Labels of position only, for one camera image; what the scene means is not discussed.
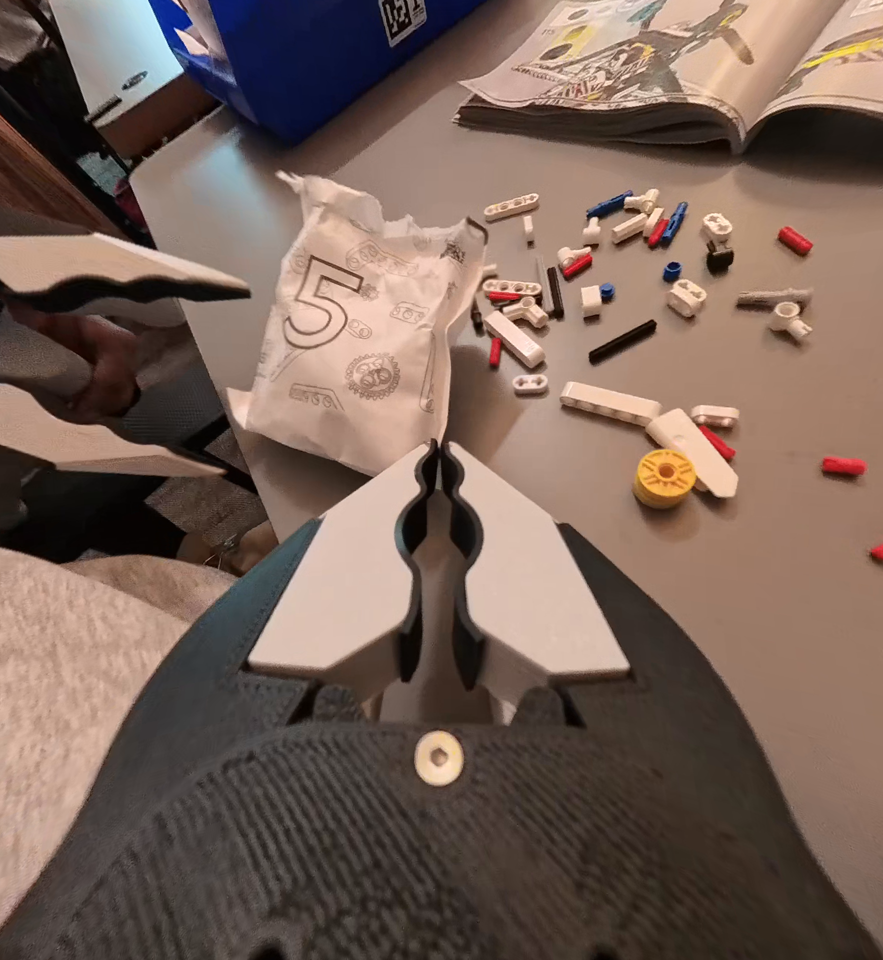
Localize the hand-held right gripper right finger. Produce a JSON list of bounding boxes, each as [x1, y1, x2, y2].
[[443, 441, 632, 725]]

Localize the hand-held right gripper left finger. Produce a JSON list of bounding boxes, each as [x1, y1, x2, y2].
[[247, 439, 444, 684]]

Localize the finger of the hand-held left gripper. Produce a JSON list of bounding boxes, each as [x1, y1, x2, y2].
[[0, 231, 254, 329], [0, 378, 259, 492]]

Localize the yellow lego wheel hub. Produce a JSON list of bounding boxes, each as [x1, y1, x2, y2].
[[632, 448, 696, 511]]

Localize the white curved lego panel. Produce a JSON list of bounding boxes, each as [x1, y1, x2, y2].
[[644, 407, 740, 500]]

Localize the printed white paper bag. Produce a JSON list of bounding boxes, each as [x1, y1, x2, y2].
[[224, 171, 489, 477]]

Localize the paper blue bin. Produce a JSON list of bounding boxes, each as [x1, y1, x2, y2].
[[147, 0, 488, 147]]

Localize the scattered small lego pieces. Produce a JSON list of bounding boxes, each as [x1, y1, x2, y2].
[[470, 187, 883, 564]]

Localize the lego instruction booklet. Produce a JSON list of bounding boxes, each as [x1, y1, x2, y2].
[[452, 0, 883, 157]]

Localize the black chair seat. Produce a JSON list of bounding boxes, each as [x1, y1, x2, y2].
[[130, 326, 236, 459]]

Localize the wooden partition panel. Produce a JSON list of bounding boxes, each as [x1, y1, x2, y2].
[[0, 78, 124, 241]]

